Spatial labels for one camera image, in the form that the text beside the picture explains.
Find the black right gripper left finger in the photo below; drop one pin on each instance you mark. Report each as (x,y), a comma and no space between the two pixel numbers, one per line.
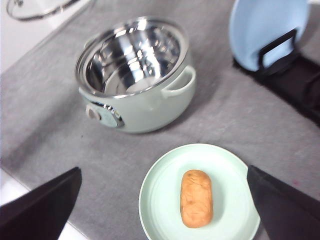
(42,213)

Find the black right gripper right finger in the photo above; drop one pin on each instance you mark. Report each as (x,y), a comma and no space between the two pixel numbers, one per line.
(284,213)

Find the green plate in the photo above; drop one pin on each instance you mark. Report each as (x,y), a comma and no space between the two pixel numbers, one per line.
(235,216)

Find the brown potato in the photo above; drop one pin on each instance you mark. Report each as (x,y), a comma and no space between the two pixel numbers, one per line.
(196,198)

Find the glass steamer lid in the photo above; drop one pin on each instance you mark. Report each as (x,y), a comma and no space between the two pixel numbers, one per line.
(31,10)

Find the black plate rack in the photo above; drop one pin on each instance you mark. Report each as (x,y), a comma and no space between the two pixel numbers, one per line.
(298,77)

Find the green electric steamer pot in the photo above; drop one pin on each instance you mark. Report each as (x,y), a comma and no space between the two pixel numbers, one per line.
(134,75)

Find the blue plate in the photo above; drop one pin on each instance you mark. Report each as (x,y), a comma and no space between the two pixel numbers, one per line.
(256,24)

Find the grey table mat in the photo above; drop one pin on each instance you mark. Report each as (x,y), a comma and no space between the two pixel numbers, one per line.
(46,131)

